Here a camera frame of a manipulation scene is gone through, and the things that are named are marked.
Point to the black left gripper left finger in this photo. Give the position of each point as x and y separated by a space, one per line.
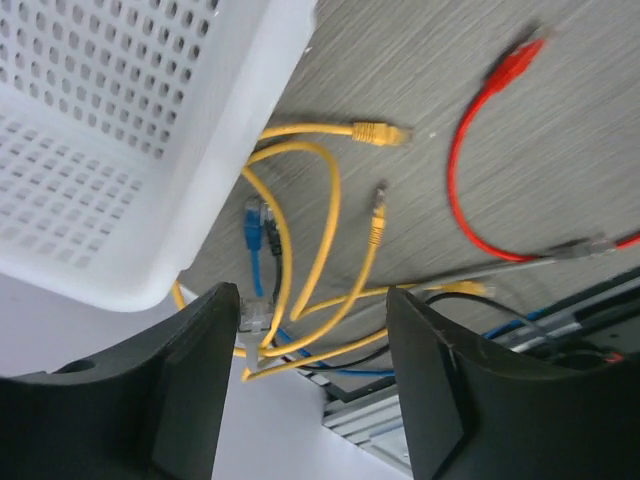
149 407

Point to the aluminium frame rail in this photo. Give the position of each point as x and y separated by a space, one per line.
373 423

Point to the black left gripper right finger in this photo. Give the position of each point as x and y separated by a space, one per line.
473 409

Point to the white perforated plastic basket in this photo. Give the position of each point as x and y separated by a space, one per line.
124 127

